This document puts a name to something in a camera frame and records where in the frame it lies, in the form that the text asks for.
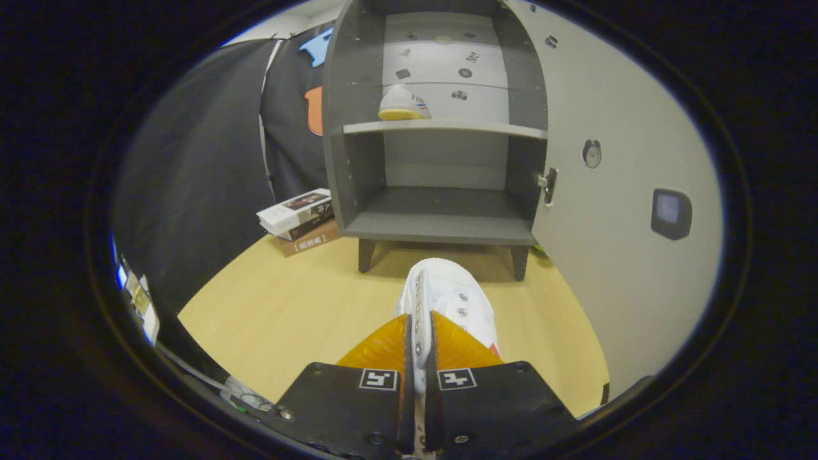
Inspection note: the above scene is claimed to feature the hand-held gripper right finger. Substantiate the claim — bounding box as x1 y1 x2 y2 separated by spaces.
425 311 579 460

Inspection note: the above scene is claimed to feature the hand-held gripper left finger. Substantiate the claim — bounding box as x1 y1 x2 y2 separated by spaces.
272 313 416 460

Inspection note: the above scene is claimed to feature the white canvas shoe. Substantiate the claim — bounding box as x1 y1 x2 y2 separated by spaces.
377 83 433 122
393 257 501 457

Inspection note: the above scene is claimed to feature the grey shoe cabinet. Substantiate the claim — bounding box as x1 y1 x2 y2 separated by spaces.
321 0 550 282

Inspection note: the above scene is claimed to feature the beige shoe cabinet door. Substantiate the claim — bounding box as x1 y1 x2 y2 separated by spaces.
505 0 726 404

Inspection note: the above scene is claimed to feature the brown book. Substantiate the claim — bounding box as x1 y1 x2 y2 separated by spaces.
279 220 343 258

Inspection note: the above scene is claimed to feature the dark book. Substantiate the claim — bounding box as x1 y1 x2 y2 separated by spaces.
275 214 336 242

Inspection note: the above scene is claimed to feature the black backdrop cloth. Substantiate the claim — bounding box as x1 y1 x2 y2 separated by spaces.
112 22 339 314

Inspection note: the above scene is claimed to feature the tangle of cables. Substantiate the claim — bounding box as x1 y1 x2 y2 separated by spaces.
220 376 279 413

